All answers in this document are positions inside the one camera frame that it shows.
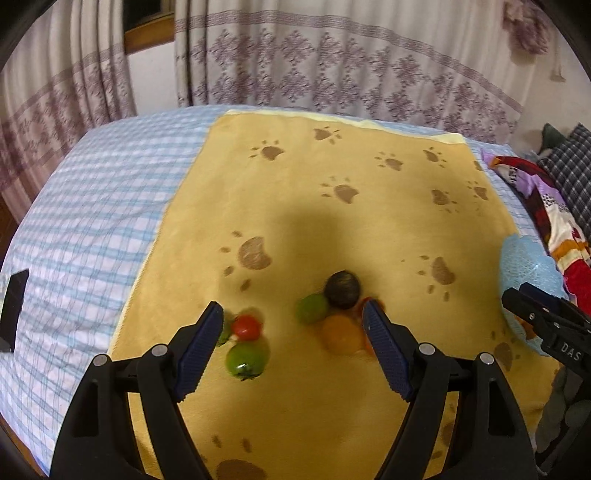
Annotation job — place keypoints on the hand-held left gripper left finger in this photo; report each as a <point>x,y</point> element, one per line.
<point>203,355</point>

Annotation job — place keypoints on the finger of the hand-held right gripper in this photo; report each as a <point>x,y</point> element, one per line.
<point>524,309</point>
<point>554,307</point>

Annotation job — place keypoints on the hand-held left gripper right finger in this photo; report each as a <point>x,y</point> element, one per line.
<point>385,355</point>

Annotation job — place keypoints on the small green fruit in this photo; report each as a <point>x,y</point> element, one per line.
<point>225,333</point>

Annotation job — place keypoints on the green tomato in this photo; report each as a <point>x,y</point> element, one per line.
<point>244,360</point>

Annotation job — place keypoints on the blue lace plastic basket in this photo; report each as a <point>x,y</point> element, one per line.
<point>526,263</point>

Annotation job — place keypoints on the large orange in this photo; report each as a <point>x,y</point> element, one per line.
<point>340,334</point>

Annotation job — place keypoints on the red tomato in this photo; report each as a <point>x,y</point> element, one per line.
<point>246,326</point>

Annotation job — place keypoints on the red fuzzy fruit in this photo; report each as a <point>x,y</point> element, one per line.
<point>360,308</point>

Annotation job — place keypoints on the dark passion fruit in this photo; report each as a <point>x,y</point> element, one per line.
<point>341,290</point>

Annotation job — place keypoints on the green lime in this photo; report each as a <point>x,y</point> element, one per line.
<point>310,308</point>

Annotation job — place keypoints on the colourful patchwork quilt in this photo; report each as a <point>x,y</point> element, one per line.
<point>575,277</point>

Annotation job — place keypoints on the grey-green cloth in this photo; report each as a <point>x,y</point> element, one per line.
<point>556,406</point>

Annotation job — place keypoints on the dark plaid pillow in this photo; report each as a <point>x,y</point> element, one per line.
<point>577,170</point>

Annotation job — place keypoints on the dark green object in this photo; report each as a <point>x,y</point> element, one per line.
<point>550,134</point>

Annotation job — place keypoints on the yellow paw-print blanket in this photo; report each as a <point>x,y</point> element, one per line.
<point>323,194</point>

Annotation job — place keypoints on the black flat object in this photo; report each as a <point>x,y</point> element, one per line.
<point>16,295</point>

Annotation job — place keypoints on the purple floral curtain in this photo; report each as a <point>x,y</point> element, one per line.
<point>526,27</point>

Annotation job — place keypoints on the patterned beige curtain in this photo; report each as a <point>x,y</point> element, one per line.
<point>346,55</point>
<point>60,92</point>

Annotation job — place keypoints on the brown wooden window frame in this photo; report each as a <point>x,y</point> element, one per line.
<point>147,32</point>

